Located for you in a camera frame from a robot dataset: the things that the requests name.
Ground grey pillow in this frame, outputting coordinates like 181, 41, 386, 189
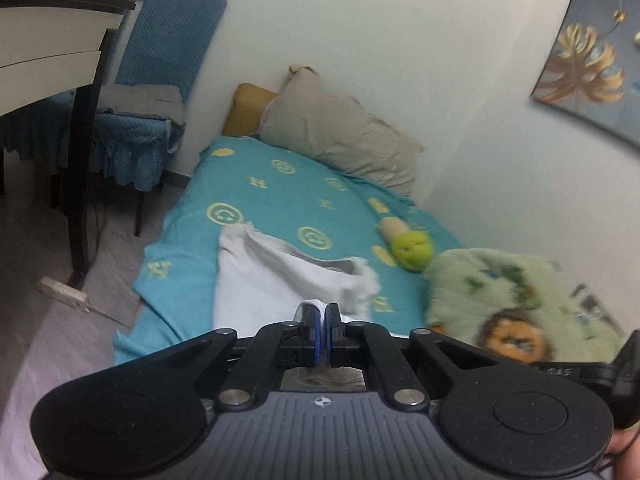
257, 65, 425, 197

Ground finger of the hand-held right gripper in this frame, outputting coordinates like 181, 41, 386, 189
530, 361, 618, 386

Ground person's right hand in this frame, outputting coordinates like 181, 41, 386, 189
609, 427, 640, 461

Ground lion printed fleece blanket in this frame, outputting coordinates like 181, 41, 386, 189
424, 248, 626, 366

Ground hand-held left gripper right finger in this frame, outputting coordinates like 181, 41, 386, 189
325, 305, 506, 411

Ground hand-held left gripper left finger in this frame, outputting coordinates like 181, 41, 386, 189
150, 302, 323, 413

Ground white power strip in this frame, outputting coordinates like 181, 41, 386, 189
39, 276, 91, 313

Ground gold leaf wall painting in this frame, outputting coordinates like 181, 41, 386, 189
530, 0, 640, 148

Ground yellow headboard cushion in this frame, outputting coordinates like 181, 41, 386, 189
221, 83, 278, 138

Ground green plush toy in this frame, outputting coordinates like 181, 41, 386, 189
377, 217, 433, 273

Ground grey folded cloth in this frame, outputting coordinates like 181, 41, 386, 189
97, 84, 187, 126

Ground white T-shirt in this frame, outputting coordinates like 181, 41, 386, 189
212, 223, 382, 393

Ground black cable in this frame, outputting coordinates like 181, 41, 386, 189
87, 195, 108, 261

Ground white table with black legs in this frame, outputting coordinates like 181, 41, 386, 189
0, 0, 138, 291

